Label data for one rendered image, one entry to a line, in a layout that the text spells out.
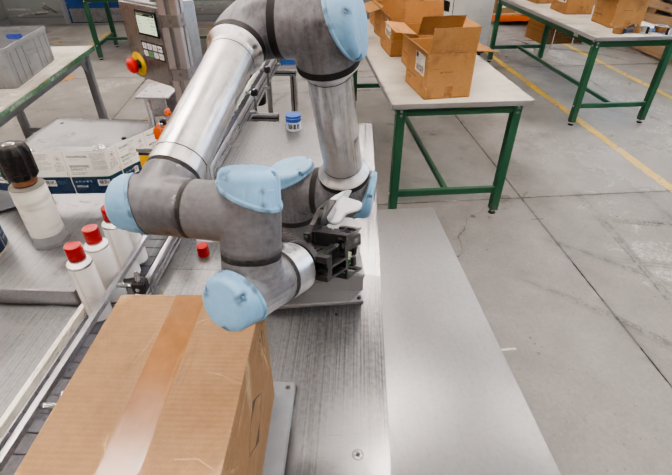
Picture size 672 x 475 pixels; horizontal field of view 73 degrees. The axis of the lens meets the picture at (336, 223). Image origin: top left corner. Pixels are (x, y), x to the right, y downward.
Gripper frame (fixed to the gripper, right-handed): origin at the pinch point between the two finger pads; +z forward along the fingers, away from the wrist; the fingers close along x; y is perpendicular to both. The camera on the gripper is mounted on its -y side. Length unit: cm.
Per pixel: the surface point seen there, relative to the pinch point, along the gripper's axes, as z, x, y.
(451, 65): 180, 41, -33
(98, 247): -15, -6, -54
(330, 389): -0.5, -34.9, -4.7
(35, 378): -33, -27, -51
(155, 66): 10, 33, -58
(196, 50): 16, 36, -50
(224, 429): -36.3, -16.3, 1.5
